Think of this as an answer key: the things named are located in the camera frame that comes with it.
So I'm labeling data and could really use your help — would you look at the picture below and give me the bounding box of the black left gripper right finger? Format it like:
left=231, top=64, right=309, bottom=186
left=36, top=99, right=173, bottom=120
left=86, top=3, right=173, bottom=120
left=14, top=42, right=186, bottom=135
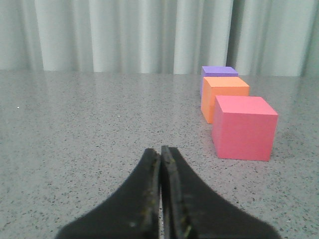
left=161, top=146, right=280, bottom=239

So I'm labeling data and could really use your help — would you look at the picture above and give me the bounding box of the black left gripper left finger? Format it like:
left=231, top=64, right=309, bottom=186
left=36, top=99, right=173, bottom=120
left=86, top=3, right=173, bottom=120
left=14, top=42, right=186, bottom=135
left=56, top=148, right=160, bottom=239

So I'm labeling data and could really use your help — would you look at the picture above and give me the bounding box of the orange foam cube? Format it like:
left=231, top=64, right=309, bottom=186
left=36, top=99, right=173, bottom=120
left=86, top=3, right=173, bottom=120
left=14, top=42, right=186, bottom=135
left=201, top=77, right=250, bottom=124

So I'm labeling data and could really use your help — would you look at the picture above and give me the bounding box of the pink foam cube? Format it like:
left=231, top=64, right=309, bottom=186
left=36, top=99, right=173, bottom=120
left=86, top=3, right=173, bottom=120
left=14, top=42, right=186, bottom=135
left=211, top=96, right=278, bottom=161

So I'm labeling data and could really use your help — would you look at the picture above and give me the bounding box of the purple foam cube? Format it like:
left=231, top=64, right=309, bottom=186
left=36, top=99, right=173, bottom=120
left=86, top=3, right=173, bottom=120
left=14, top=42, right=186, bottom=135
left=200, top=66, right=239, bottom=96

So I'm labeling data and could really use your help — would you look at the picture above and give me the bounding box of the pale green curtain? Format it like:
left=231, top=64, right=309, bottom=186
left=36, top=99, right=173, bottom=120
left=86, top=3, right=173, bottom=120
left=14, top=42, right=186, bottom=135
left=0, top=0, right=319, bottom=77

